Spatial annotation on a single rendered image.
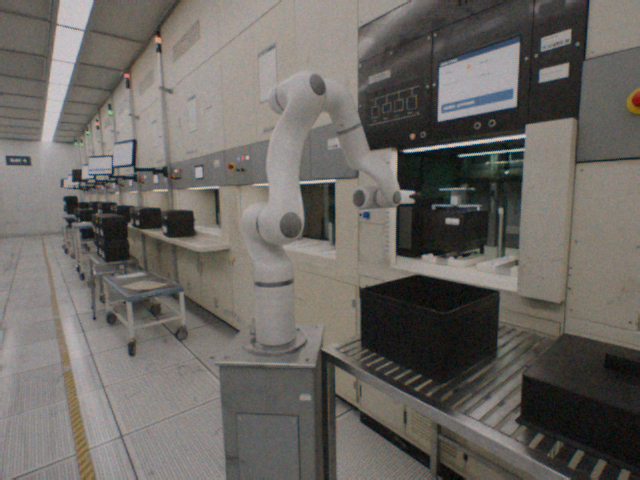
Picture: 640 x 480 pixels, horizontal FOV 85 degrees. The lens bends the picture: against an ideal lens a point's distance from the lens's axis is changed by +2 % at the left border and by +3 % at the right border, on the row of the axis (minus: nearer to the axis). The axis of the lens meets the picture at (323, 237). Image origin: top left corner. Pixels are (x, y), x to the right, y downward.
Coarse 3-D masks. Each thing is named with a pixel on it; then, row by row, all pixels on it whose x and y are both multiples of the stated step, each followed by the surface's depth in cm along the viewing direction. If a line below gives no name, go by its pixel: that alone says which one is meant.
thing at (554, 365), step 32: (544, 352) 75; (576, 352) 74; (608, 352) 68; (544, 384) 63; (576, 384) 62; (608, 384) 62; (544, 416) 64; (576, 416) 60; (608, 416) 57; (576, 448) 60; (608, 448) 57
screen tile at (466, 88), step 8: (464, 64) 123; (472, 64) 121; (448, 72) 128; (456, 72) 126; (464, 72) 123; (472, 72) 121; (448, 80) 128; (464, 80) 124; (472, 80) 122; (448, 88) 129; (456, 88) 126; (464, 88) 124; (472, 88) 122; (448, 96) 129; (456, 96) 127
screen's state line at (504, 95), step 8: (512, 88) 112; (480, 96) 120; (488, 96) 118; (496, 96) 116; (504, 96) 114; (512, 96) 112; (448, 104) 129; (456, 104) 127; (464, 104) 125; (472, 104) 122; (480, 104) 120; (488, 104) 118; (448, 112) 129
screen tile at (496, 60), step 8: (512, 48) 111; (488, 56) 117; (496, 56) 115; (504, 56) 113; (512, 56) 111; (480, 64) 119; (488, 64) 117; (496, 64) 115; (504, 64) 113; (512, 64) 111; (504, 72) 113; (512, 72) 111; (480, 80) 119; (488, 80) 117; (496, 80) 115; (504, 80) 114; (512, 80) 112; (480, 88) 120; (488, 88) 118
